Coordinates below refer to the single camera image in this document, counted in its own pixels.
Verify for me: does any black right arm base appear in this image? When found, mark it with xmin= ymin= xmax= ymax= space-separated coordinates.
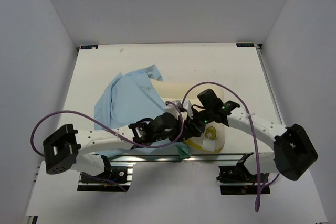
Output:
xmin=216 ymin=153 xmax=257 ymax=195

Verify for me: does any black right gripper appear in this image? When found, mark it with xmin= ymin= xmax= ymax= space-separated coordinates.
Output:
xmin=184 ymin=107 xmax=214 ymax=137

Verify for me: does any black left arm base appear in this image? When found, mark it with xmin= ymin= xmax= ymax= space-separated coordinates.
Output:
xmin=77 ymin=155 xmax=132 ymax=193

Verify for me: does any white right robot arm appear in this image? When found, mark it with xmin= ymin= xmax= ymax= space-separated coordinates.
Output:
xmin=184 ymin=89 xmax=318 ymax=182

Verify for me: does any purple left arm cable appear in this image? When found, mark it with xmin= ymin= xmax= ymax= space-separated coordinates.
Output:
xmin=30 ymin=103 xmax=184 ymax=156

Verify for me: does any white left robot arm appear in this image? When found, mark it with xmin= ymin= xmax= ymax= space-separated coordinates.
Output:
xmin=43 ymin=112 xmax=183 ymax=182

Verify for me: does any blue sticker corner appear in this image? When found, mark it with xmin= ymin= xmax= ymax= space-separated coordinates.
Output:
xmin=80 ymin=45 xmax=98 ymax=50
xmin=236 ymin=42 xmax=255 ymax=47

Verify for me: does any cream quilted pillow yellow edge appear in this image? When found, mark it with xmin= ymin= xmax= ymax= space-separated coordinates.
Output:
xmin=151 ymin=80 xmax=225 ymax=153

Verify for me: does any blue sticker left corner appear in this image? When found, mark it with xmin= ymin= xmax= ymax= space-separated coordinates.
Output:
xmin=80 ymin=45 xmax=98 ymax=50

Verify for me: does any blue sticker right corner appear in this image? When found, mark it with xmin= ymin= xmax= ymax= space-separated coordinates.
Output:
xmin=236 ymin=42 xmax=255 ymax=47

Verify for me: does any light blue pillowcase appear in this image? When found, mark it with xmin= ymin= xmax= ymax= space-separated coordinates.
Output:
xmin=93 ymin=63 xmax=194 ymax=161

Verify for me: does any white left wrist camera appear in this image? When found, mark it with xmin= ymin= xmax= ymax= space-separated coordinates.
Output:
xmin=164 ymin=100 xmax=181 ymax=113

